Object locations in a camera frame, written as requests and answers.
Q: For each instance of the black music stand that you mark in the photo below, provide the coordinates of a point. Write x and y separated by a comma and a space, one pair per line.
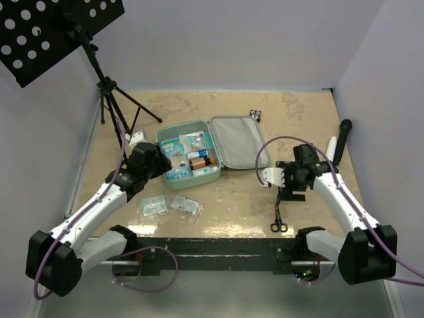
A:
36, 35

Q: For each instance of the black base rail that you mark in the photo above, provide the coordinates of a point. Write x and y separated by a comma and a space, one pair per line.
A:
275, 255

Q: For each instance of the white gauze pack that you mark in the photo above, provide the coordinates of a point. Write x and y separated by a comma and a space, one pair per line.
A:
194, 139

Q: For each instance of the brown bottle orange cap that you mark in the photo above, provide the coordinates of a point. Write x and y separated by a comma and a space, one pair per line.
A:
200, 163

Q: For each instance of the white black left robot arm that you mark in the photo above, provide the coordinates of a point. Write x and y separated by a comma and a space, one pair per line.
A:
59, 258

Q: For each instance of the white plastic bottle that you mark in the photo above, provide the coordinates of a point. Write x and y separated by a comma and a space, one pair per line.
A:
205, 170

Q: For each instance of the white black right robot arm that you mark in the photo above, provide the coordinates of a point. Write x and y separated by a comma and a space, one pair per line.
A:
366, 253

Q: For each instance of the blue cotton swab bag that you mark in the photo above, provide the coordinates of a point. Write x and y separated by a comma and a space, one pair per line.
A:
174, 151

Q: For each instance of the white microphone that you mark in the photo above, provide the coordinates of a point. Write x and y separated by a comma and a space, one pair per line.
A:
331, 147

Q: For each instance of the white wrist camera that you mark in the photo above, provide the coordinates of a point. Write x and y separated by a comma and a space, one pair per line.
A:
273, 177
135, 138

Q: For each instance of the clear flat sachet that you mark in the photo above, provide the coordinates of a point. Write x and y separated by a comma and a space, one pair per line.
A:
184, 207

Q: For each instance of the black handled scissors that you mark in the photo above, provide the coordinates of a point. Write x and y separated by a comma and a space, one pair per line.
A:
278, 226

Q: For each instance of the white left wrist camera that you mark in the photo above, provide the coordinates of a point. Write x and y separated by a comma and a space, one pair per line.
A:
135, 138

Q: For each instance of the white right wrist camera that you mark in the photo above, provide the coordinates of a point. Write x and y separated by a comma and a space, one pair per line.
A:
273, 177

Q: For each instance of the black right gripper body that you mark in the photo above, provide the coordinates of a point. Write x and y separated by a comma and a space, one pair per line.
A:
293, 181

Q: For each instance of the mint green medicine case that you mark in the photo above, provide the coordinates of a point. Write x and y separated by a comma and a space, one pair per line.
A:
236, 143

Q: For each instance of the teal clear zip bag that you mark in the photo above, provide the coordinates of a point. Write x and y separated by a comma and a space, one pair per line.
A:
154, 205

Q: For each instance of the black microphone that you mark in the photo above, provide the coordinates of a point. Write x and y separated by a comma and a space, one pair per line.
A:
344, 129

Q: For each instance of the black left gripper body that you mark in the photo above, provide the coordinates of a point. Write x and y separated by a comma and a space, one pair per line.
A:
161, 165

